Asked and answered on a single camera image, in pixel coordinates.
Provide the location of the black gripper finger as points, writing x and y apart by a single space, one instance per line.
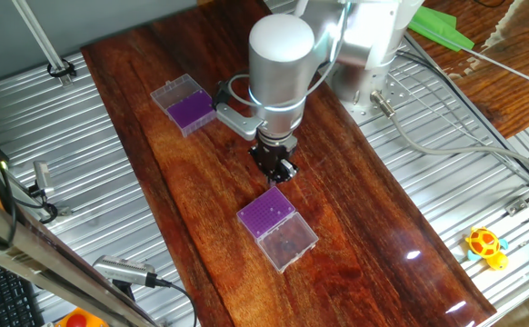
276 177
288 168

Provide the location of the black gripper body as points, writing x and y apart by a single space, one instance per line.
271 156

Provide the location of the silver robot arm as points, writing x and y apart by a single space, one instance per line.
282 68

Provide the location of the flat purple pipette tip holder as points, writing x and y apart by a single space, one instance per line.
264 218

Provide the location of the tall purple pipette tip box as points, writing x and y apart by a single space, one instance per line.
189 111

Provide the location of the green plastic sheet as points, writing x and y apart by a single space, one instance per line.
444 28

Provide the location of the yellow orange turtle toy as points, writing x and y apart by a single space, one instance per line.
485 245

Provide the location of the brown wooden side table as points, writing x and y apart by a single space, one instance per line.
519 104

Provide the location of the thin white rod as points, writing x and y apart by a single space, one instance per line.
510 68

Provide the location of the orange box with red button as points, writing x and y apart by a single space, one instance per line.
78 319

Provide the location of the silver aluminium pole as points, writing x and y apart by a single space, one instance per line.
39 38

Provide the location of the black keyboard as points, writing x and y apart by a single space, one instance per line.
1 295

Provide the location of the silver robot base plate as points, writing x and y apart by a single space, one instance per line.
396 97

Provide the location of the silver ribbed camera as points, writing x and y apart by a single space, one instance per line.
121 269

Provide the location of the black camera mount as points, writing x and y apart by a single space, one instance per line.
123 290

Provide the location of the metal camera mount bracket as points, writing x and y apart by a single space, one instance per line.
63 211

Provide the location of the silver bracket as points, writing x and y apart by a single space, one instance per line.
66 81

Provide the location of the steel frame beam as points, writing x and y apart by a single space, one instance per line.
42 259

